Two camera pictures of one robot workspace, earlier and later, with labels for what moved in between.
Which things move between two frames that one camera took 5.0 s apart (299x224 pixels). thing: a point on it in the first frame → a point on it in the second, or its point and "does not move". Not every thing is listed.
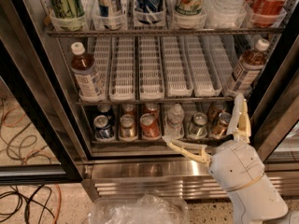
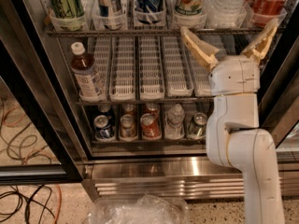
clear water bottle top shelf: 225,6 does not move
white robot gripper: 235,164 → 234,76
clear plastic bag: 145,209 does not move
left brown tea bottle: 83,66 does not move
